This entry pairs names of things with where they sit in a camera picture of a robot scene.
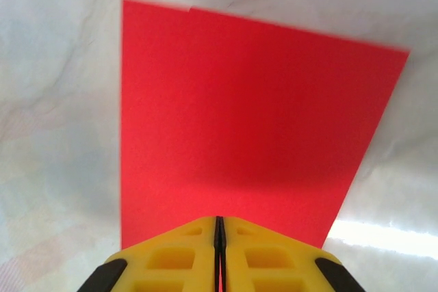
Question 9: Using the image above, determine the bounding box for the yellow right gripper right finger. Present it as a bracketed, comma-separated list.
[222, 215, 362, 292]

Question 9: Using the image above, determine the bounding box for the red paper sheet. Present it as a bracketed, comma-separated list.
[120, 0, 411, 292]

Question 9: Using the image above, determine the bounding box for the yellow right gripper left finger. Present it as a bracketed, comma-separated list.
[77, 215, 220, 292]

